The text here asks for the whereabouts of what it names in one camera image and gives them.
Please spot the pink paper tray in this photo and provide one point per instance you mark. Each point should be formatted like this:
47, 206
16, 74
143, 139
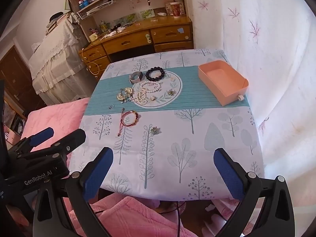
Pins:
226, 84

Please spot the gold pearl earrings cluster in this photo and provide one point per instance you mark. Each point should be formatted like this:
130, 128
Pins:
125, 94

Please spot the white floral curtain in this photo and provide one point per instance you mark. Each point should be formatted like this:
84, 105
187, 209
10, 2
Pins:
272, 44

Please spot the wooden bookshelf hutch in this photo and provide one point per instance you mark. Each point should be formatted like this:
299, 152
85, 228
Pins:
97, 16

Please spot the wooden desk with drawers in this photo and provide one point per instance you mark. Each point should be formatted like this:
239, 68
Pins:
153, 35

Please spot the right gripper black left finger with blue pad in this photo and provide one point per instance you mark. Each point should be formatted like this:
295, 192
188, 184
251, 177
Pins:
83, 186

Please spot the small green flower brooch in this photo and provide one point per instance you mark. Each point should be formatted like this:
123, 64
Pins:
155, 131

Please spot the round pearl gold brooch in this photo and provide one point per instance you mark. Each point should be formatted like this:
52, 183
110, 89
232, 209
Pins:
152, 98

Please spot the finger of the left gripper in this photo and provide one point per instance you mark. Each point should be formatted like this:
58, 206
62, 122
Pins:
26, 144
58, 150

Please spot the gold flower brooch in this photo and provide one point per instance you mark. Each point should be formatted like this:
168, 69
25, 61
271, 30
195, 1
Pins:
171, 92

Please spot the pink quilted blanket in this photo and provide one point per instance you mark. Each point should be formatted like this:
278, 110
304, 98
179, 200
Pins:
62, 207

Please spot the pink strap smartwatch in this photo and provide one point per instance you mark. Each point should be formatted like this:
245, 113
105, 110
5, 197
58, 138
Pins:
136, 77

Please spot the tree-print tablecloth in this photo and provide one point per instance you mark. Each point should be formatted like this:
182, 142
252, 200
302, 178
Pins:
176, 164

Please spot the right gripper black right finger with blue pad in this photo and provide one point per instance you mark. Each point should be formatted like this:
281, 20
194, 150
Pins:
276, 217

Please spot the red patterned cup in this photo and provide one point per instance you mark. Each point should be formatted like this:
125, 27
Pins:
176, 9

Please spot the lace-covered furniture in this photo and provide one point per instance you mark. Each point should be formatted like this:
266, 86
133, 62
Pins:
58, 73

